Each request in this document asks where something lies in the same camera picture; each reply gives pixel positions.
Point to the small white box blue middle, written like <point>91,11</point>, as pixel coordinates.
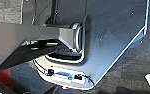
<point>63,75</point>

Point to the thick grey torso limb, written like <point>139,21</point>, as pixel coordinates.
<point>24,33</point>

